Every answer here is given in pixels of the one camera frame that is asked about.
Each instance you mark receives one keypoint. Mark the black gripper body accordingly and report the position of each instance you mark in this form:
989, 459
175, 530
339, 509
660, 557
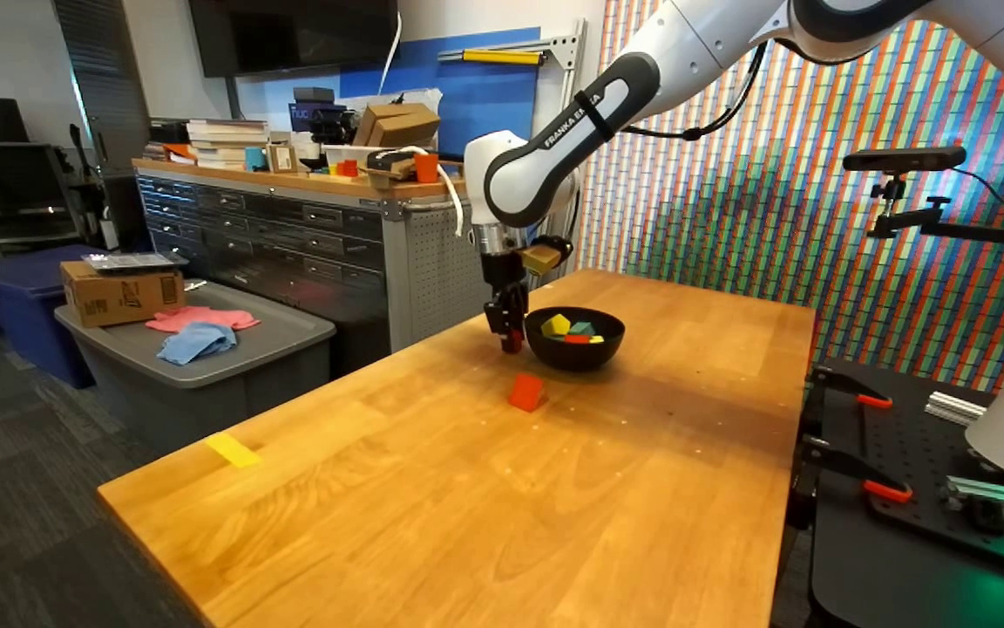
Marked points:
504, 278

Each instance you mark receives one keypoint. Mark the yellow house-shaped block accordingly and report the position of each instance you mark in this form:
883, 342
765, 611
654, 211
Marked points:
554, 325

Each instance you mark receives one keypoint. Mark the red house-shaped block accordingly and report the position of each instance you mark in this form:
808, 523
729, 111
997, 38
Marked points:
529, 390

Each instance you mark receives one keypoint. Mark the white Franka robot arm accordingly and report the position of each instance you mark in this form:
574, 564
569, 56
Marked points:
687, 45

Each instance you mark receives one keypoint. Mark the black bowl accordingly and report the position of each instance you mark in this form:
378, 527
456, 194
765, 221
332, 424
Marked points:
574, 353

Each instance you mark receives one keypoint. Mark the orange cup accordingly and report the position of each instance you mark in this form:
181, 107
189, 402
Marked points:
426, 167

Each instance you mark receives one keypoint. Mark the blue foam board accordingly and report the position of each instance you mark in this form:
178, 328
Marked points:
489, 107

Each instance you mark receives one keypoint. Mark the open cardboard box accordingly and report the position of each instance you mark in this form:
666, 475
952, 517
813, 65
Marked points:
400, 122

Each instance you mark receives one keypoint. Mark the gray metal drawer cabinet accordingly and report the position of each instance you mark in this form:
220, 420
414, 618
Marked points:
295, 249

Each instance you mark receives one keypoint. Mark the yellow bar tool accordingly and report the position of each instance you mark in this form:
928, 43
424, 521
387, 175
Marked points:
504, 53

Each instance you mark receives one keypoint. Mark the black equipment pile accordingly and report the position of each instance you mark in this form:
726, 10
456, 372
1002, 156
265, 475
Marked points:
320, 116

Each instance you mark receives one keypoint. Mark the pink cloth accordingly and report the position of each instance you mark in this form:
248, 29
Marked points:
208, 320

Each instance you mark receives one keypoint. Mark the gray storage bin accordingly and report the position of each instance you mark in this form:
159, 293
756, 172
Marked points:
210, 378

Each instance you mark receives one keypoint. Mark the yellow tape strip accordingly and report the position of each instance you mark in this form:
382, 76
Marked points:
232, 452

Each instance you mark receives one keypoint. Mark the blue cloth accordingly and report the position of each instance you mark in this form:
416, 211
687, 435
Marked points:
192, 342

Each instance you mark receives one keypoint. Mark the stack of books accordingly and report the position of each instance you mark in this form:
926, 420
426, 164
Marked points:
224, 140

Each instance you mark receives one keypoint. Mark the gray flat packet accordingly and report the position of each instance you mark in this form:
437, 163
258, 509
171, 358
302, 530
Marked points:
129, 264

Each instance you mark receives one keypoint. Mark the brown cardboard box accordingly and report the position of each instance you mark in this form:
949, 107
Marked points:
120, 299

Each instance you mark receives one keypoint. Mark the blue plastic tote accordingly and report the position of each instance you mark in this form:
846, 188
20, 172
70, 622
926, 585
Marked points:
24, 308

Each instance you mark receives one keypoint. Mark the tan wrist-mounted camera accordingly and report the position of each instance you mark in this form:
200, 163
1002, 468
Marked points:
546, 256

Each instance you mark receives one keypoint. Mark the white shelf bracket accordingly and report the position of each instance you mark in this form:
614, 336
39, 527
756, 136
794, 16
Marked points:
566, 45

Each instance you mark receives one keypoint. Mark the black wall monitor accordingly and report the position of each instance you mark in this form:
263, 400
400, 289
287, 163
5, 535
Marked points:
295, 37

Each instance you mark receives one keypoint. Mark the black stereo camera bar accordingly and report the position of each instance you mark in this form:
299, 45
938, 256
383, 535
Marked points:
903, 158

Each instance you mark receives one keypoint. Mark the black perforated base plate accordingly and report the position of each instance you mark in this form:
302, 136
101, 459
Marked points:
906, 558

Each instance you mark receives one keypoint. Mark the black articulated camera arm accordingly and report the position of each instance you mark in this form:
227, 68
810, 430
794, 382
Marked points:
967, 228

